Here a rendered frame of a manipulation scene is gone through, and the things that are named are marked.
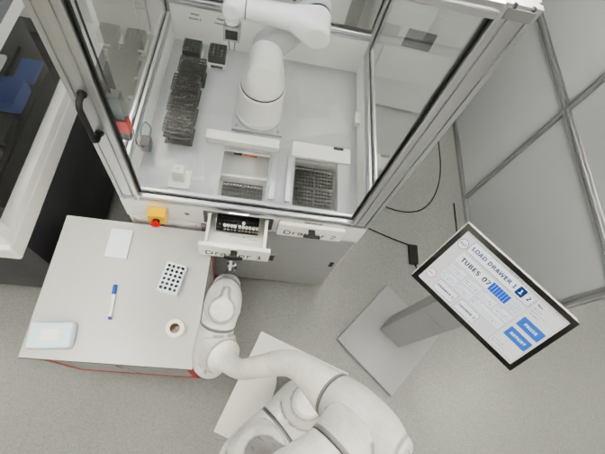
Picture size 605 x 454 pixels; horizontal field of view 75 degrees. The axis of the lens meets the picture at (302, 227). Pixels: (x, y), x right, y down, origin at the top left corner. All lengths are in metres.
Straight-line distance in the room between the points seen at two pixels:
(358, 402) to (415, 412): 1.86
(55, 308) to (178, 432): 1.00
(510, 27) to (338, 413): 0.83
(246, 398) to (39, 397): 1.32
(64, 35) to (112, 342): 1.09
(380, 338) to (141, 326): 1.46
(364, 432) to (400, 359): 1.84
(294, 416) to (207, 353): 0.34
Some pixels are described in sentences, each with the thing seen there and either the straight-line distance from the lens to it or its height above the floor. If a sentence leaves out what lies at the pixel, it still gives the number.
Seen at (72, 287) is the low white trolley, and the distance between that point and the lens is 1.82.
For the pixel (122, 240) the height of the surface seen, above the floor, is 0.78.
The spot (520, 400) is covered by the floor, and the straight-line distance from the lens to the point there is 3.03.
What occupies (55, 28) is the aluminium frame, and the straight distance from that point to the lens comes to 1.10.
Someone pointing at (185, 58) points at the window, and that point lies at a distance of 1.05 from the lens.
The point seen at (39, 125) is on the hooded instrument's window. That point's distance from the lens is 1.92.
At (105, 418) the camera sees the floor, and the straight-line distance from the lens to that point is 2.49.
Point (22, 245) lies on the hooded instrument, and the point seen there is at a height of 0.84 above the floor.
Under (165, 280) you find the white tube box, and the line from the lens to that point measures 1.71.
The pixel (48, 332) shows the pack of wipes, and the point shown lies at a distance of 1.75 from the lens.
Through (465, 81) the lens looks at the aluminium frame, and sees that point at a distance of 1.06.
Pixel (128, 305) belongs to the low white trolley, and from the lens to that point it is 1.74.
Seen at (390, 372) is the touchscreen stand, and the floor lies 0.03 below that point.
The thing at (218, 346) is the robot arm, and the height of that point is 1.25.
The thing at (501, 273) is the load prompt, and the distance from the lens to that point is 1.66.
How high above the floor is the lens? 2.41
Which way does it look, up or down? 63 degrees down
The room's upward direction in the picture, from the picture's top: 24 degrees clockwise
